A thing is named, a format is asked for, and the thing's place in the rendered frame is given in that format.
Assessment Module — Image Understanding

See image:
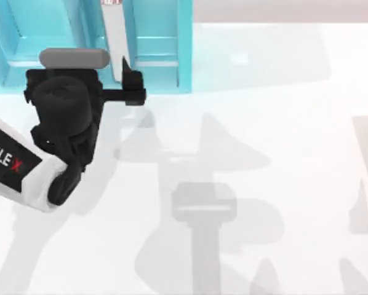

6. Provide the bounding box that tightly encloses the white book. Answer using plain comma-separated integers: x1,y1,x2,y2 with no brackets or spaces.
100,0,132,84

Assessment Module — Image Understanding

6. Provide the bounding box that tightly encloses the pale grey rounded box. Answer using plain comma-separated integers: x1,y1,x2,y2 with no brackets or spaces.
38,47,111,69

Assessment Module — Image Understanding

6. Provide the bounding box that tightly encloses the light blue rack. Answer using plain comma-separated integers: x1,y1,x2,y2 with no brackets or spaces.
0,0,193,95

